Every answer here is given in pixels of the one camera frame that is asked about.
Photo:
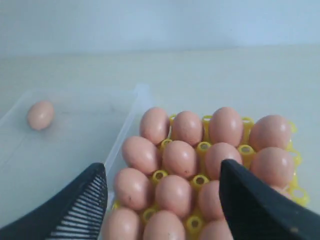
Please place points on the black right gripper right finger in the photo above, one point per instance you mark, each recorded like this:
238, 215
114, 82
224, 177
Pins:
255, 211

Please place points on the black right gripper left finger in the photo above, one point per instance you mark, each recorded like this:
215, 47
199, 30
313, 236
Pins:
75, 213

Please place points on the clear plastic tray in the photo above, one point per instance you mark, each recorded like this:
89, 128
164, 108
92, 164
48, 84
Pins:
89, 126

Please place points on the yellow plastic egg tray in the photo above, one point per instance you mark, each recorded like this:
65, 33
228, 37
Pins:
195, 222

